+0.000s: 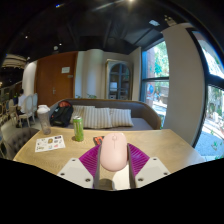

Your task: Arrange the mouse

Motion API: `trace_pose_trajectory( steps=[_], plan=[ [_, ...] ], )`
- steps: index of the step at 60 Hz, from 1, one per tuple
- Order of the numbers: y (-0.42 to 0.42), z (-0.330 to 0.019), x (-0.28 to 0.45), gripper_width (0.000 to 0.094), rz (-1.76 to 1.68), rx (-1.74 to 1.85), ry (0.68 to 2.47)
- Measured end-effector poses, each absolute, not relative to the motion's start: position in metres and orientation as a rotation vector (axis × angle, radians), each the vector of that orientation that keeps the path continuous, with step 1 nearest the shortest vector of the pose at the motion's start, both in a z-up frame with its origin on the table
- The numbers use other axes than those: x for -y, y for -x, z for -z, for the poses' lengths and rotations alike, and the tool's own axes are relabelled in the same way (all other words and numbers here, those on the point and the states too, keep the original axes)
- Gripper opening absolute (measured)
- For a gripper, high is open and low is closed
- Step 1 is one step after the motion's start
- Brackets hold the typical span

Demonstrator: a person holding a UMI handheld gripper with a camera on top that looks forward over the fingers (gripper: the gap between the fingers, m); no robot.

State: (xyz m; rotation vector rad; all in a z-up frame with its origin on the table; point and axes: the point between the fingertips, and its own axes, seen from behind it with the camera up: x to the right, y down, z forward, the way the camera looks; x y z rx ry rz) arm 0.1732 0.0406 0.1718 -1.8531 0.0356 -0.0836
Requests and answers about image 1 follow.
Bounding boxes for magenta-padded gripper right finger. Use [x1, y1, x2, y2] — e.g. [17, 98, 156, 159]
[127, 143, 172, 189]

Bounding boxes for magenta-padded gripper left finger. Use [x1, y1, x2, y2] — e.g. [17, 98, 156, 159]
[57, 143, 102, 189]

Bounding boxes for pink computer mouse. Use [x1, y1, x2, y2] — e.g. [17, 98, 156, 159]
[100, 132, 129, 173]

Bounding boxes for white sticker sheet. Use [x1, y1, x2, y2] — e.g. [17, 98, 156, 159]
[34, 134, 67, 154]

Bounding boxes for green drink can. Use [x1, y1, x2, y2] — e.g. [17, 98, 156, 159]
[72, 115, 85, 143]

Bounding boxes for grey curved sofa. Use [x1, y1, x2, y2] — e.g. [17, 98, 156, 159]
[49, 98, 163, 132]

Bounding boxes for striped cushion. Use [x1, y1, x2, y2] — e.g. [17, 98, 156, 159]
[70, 105, 96, 125]
[109, 108, 135, 128]
[82, 106, 113, 130]

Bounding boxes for clear shaker bottle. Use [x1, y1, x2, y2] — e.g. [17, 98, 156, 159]
[36, 104, 52, 136]

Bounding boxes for grey tufted chair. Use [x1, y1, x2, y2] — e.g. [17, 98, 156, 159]
[3, 127, 40, 160]

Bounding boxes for white dining chairs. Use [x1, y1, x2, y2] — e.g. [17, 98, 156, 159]
[8, 93, 39, 128]

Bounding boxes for large black-framed side window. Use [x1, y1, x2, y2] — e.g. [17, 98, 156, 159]
[194, 29, 224, 161]

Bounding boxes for person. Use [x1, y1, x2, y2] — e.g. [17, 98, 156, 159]
[16, 89, 28, 116]

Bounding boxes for brown wooden door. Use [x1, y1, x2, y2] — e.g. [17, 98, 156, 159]
[34, 51, 78, 108]

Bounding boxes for arched glass cabinet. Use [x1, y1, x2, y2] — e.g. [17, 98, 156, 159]
[105, 59, 133, 101]

